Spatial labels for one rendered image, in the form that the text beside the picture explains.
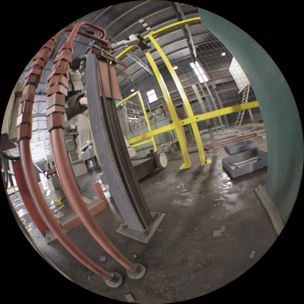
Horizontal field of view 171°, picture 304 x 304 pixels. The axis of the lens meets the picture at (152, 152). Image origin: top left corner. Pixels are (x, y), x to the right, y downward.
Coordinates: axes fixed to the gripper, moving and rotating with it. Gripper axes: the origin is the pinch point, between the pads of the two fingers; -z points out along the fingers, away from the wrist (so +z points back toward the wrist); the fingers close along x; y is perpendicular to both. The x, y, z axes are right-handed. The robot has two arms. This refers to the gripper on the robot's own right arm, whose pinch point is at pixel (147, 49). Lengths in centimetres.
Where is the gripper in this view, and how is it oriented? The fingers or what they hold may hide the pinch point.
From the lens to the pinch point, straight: 125.1
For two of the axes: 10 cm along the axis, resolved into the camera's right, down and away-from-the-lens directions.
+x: 8.3, -1.4, -5.4
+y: -2.8, -9.4, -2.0
